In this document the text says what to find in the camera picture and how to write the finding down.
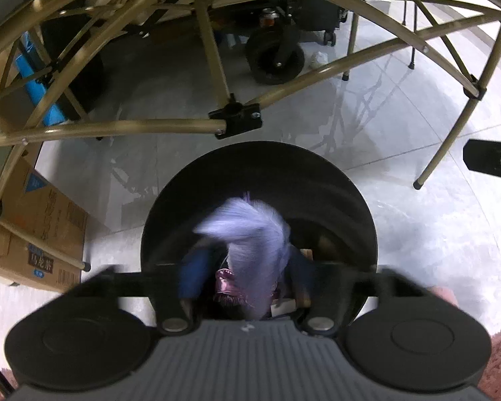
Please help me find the blue white carton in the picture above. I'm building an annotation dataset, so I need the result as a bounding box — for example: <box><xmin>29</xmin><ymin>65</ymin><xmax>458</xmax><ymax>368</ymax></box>
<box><xmin>14</xmin><ymin>33</ymin><xmax>70</xmax><ymax>128</ymax></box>

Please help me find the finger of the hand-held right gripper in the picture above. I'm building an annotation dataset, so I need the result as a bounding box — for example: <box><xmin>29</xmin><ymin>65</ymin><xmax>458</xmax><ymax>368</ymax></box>
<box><xmin>463</xmin><ymin>139</ymin><xmax>501</xmax><ymax>197</ymax></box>

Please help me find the folding slatted camping table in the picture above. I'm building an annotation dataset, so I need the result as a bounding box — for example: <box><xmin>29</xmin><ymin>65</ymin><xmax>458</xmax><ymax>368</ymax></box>
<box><xmin>0</xmin><ymin>0</ymin><xmax>501</xmax><ymax>273</ymax></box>

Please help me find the black caster wheel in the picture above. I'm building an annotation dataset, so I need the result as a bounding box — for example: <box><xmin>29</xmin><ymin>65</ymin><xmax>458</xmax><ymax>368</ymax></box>
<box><xmin>209</xmin><ymin>0</ymin><xmax>308</xmax><ymax>85</ymax></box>

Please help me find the printed cardboard box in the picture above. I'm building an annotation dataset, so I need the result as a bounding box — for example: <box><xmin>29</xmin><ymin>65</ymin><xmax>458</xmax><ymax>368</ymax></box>
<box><xmin>0</xmin><ymin>150</ymin><xmax>89</xmax><ymax>293</ymax></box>

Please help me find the white crumpled tissue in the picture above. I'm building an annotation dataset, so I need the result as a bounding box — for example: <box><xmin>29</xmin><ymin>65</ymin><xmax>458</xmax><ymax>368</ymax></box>
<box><xmin>309</xmin><ymin>51</ymin><xmax>331</xmax><ymax>70</ymax></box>

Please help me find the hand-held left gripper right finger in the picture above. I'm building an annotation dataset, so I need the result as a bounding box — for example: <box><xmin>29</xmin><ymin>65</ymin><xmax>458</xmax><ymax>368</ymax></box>
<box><xmin>290</xmin><ymin>253</ymin><xmax>433</xmax><ymax>337</ymax></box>

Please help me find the black round trash bin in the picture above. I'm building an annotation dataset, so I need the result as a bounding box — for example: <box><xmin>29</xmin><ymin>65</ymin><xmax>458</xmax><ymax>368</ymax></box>
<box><xmin>141</xmin><ymin>141</ymin><xmax>378</xmax><ymax>335</ymax></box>

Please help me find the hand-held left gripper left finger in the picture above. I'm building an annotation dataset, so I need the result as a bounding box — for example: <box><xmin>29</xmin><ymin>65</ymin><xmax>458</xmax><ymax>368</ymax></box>
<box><xmin>69</xmin><ymin>254</ymin><xmax>207</xmax><ymax>336</ymax></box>

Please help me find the black suitcase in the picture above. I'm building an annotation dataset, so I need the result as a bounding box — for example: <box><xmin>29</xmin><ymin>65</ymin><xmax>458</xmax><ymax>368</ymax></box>
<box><xmin>294</xmin><ymin>0</ymin><xmax>357</xmax><ymax>47</ymax></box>

